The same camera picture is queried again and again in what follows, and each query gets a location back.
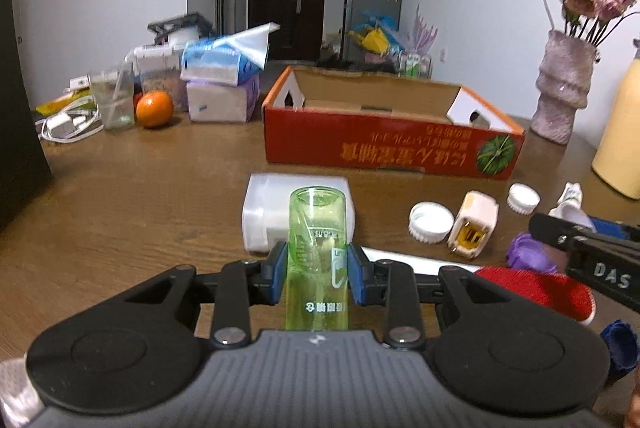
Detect small white bottle cap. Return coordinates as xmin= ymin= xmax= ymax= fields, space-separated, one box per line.
xmin=506 ymin=183 xmax=540 ymax=215

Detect purple decorative feather plant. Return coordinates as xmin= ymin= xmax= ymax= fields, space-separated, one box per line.
xmin=408 ymin=5 xmax=438 ymax=55

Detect purple round object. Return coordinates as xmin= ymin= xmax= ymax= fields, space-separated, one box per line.
xmin=506 ymin=233 xmax=558 ymax=274

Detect purple tissue pack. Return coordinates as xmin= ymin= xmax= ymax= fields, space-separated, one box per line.
xmin=186 ymin=74 xmax=260 ymax=123

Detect white cream perfume-style bottle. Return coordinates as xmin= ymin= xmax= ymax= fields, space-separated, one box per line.
xmin=447 ymin=191 xmax=499 ymax=260

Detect black gripper tool on container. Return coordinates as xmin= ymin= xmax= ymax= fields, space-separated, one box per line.
xmin=148 ymin=13 xmax=215 ymax=45

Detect red cardboard produce box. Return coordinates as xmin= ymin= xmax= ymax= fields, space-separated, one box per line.
xmin=262 ymin=66 xmax=525 ymax=180

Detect large white bottle cap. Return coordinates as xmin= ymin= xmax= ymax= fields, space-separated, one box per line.
xmin=408 ymin=201 xmax=454 ymax=244

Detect clear drinking glass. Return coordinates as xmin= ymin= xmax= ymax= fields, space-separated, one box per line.
xmin=89 ymin=62 xmax=134 ymax=132

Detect pink textured flower vase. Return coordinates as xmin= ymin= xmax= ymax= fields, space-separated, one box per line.
xmin=530 ymin=30 xmax=597 ymax=145

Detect black monitor edge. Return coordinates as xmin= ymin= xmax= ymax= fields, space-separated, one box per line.
xmin=0 ymin=0 xmax=52 ymax=227

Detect green transparent plastic bottle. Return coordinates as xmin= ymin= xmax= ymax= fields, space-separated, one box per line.
xmin=285 ymin=186 xmax=348 ymax=332

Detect cream yellow thermos jug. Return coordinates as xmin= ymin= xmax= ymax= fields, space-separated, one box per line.
xmin=591 ymin=38 xmax=640 ymax=200

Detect clear storage container white lid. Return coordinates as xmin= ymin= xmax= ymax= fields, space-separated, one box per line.
xmin=132 ymin=44 xmax=188 ymax=113

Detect yellow and blue bags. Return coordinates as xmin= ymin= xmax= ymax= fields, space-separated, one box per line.
xmin=348 ymin=12 xmax=405 ymax=56

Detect orange fruit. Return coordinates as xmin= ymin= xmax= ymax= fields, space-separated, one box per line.
xmin=136 ymin=91 xmax=174 ymax=129

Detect white rectangular plastic box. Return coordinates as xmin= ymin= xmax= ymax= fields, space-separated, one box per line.
xmin=242 ymin=173 xmax=356 ymax=252

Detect white charger and cables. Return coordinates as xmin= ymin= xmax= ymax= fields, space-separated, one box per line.
xmin=34 ymin=99 xmax=104 ymax=145

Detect white wire storage cart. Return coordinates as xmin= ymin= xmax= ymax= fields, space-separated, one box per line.
xmin=397 ymin=50 xmax=433 ymax=79

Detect small white figurine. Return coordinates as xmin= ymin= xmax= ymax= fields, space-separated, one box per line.
xmin=548 ymin=182 xmax=596 ymax=232

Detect blue tissue pack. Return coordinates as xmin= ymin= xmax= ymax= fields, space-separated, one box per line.
xmin=180 ymin=22 xmax=280 ymax=86

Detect blue bottle cap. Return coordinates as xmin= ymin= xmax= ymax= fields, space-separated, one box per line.
xmin=600 ymin=319 xmax=639 ymax=384

